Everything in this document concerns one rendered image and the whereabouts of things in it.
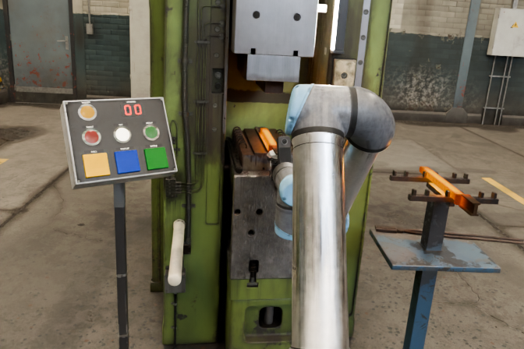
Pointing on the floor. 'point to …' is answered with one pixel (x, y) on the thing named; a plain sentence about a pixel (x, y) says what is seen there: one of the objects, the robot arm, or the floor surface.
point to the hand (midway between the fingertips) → (275, 149)
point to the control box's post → (121, 262)
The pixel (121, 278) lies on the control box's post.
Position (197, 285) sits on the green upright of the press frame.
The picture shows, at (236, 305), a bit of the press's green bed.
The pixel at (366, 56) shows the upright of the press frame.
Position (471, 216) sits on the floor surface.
